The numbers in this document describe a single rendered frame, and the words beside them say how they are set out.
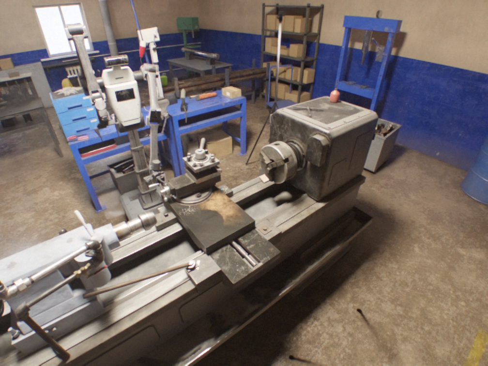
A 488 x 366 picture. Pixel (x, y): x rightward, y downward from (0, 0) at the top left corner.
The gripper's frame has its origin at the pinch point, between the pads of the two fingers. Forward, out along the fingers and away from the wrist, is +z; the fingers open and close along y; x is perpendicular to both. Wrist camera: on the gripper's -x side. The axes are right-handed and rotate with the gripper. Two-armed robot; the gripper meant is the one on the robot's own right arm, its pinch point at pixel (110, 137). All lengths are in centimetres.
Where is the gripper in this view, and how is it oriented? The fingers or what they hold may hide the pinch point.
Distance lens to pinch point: 169.5
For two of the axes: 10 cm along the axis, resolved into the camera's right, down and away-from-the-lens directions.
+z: 2.8, 9.4, 1.7
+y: 8.2, -3.3, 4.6
